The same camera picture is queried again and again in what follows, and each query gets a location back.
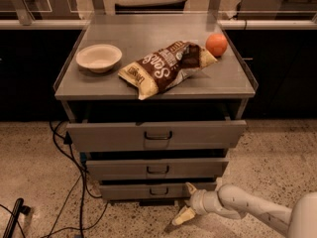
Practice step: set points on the grey drawer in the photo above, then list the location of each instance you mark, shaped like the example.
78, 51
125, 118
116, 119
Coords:
144, 191
155, 136
158, 169

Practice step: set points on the grey metal post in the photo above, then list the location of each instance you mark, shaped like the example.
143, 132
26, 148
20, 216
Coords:
24, 16

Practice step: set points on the black stand leg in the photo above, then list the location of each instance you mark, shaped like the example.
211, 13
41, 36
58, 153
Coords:
18, 209

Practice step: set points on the grey top drawer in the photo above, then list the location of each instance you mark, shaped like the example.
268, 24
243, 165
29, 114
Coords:
155, 136

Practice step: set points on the grey bottom drawer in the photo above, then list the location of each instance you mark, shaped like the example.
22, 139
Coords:
144, 191

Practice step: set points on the dark chair back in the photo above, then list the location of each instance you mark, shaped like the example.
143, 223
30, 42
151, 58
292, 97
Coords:
169, 7

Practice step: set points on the grey middle drawer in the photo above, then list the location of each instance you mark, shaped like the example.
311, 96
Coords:
158, 169

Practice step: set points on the brown yellow chip bag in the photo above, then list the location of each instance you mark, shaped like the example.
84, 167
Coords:
166, 68

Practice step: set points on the white paper bowl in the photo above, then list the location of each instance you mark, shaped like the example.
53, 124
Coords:
98, 58

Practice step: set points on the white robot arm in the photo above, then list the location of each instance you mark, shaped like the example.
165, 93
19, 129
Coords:
232, 202

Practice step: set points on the white horizontal rail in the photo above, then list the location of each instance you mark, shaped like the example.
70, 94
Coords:
224, 24

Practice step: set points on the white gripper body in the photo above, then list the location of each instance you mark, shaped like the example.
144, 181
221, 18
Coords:
200, 202

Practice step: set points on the orange fruit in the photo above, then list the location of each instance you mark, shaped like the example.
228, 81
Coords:
216, 44

